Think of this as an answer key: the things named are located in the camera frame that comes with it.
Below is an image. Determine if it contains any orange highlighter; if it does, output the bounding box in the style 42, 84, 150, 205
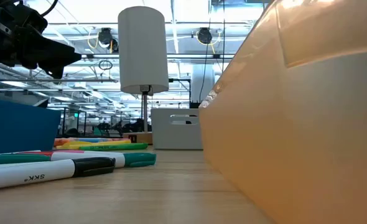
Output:
53, 138, 74, 147

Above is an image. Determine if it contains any blue plastic tray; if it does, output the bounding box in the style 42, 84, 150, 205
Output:
0, 98, 62, 156

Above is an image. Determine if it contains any yellow highlighter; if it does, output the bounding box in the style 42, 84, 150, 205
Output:
56, 139, 132, 147
55, 144, 88, 151

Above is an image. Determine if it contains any white marker red cap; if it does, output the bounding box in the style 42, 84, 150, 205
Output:
14, 151, 55, 156

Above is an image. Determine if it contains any white shade wooden base lamp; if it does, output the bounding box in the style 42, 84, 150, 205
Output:
117, 6, 170, 144

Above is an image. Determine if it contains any white marker green cap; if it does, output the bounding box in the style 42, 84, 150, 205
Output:
0, 153, 52, 166

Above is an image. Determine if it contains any green highlighter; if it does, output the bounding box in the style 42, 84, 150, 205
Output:
78, 142, 149, 152

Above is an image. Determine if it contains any white SKK marker black cap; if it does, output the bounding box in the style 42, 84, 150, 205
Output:
0, 156, 116, 192

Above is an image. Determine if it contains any white marker teal cap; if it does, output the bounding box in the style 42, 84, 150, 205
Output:
50, 151, 157, 169

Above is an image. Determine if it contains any grey plastic bin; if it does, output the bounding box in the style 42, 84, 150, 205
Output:
151, 108, 203, 151

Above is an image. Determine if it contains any orange translucent plastic bin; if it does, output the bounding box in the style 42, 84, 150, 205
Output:
198, 0, 367, 224

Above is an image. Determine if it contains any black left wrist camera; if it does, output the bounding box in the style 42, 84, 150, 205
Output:
2, 2, 49, 37

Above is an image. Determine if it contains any black ceiling cable reel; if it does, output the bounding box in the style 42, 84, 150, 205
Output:
96, 27, 119, 54
195, 27, 214, 45

